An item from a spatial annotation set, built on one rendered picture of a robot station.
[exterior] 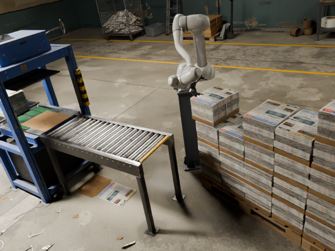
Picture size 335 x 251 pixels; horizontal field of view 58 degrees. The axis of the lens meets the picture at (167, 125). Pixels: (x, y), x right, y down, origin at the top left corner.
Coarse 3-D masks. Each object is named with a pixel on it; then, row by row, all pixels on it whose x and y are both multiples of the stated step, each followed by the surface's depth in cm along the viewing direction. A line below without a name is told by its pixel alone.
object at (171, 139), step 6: (78, 114) 354; (96, 120) 336; (102, 120) 332; (108, 120) 330; (132, 126) 310; (138, 126) 308; (156, 132) 293; (162, 132) 292; (168, 132) 290; (168, 138) 287; (168, 144) 291
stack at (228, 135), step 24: (240, 120) 287; (216, 144) 288; (240, 144) 263; (216, 168) 304; (240, 168) 274; (288, 168) 232; (216, 192) 322; (240, 192) 289; (288, 192) 242; (264, 216) 276; (288, 216) 251
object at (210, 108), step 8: (200, 96) 289; (208, 96) 287; (192, 104) 291; (200, 104) 281; (208, 104) 273; (216, 104) 273; (192, 112) 296; (200, 112) 287; (208, 112) 278; (216, 112) 277; (208, 120) 282; (216, 120) 280
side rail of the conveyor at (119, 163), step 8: (40, 136) 318; (48, 136) 315; (48, 144) 317; (56, 144) 307; (64, 144) 298; (72, 144) 294; (64, 152) 306; (72, 152) 297; (80, 152) 289; (88, 152) 281; (96, 152) 276; (104, 152) 274; (96, 160) 280; (104, 160) 273; (112, 160) 265; (120, 160) 260; (128, 160) 258; (120, 168) 265; (128, 168) 258; (136, 168) 252
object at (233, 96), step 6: (210, 90) 298; (216, 90) 296; (222, 90) 294; (228, 90) 293; (234, 90) 292; (228, 96) 281; (234, 96) 287; (228, 102) 284; (234, 102) 290; (228, 108) 287; (234, 108) 294
